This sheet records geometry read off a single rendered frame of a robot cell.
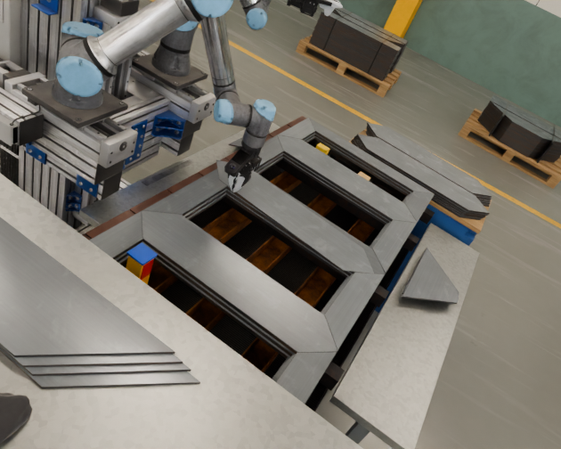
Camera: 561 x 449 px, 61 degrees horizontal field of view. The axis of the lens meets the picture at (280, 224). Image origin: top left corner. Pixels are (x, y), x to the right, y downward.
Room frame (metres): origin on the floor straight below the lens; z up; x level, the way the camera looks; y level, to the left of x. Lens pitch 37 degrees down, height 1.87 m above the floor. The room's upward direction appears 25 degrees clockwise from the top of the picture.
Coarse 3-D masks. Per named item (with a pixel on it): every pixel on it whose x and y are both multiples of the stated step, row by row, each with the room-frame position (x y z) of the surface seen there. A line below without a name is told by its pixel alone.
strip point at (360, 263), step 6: (360, 252) 1.42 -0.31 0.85; (354, 258) 1.37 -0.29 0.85; (360, 258) 1.39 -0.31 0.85; (366, 258) 1.40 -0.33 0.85; (348, 264) 1.33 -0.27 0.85; (354, 264) 1.34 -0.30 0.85; (360, 264) 1.36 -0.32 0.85; (366, 264) 1.37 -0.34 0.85; (348, 270) 1.30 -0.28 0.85; (354, 270) 1.31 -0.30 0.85; (360, 270) 1.32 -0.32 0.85; (366, 270) 1.34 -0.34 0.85; (372, 270) 1.35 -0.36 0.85
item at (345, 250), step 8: (344, 240) 1.45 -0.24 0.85; (336, 248) 1.38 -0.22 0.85; (344, 248) 1.40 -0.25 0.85; (352, 248) 1.42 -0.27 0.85; (360, 248) 1.45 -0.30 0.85; (328, 256) 1.32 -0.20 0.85; (336, 256) 1.34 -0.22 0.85; (344, 256) 1.36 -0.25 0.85; (352, 256) 1.38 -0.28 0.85; (336, 264) 1.30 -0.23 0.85; (344, 264) 1.32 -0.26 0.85
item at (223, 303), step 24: (336, 144) 2.17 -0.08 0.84; (264, 168) 1.71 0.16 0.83; (312, 168) 1.84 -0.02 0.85; (336, 192) 1.79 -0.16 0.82; (408, 192) 2.05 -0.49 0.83; (192, 216) 1.24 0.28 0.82; (264, 216) 1.39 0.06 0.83; (384, 216) 1.74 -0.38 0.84; (144, 240) 1.02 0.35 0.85; (120, 264) 0.92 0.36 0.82; (168, 264) 0.98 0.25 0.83; (192, 288) 0.95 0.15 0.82; (240, 312) 0.92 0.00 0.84; (264, 336) 0.89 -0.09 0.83; (288, 360) 0.85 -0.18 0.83
